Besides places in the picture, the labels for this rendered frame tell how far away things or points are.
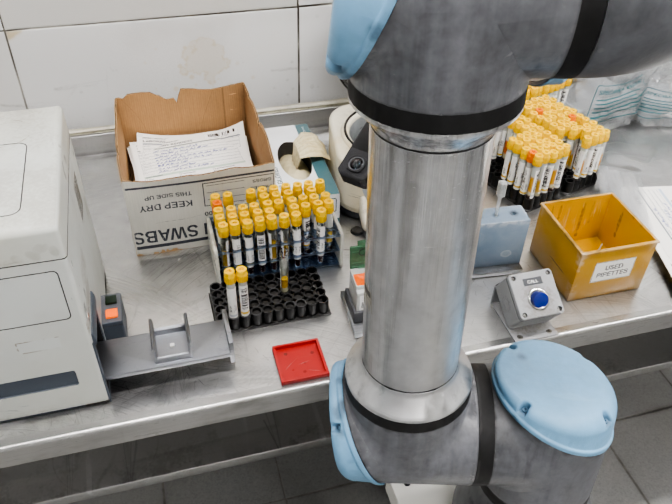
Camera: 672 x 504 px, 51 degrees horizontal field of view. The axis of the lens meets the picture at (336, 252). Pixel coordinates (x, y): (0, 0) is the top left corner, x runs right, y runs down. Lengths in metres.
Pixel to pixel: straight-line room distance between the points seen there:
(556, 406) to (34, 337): 0.59
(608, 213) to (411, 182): 0.82
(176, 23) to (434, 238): 0.96
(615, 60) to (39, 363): 0.73
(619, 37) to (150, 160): 1.01
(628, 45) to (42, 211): 0.61
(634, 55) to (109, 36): 1.08
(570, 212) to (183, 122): 0.72
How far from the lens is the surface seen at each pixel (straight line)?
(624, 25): 0.42
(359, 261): 1.03
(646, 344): 2.04
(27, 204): 0.83
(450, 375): 0.61
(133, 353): 0.99
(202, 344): 0.98
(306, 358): 1.01
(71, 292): 0.85
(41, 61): 1.40
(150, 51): 1.39
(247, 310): 1.03
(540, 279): 1.07
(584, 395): 0.68
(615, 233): 1.25
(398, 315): 0.54
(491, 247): 1.14
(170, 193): 1.13
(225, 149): 1.32
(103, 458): 1.70
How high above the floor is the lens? 1.64
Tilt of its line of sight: 40 degrees down
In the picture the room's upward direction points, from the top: 2 degrees clockwise
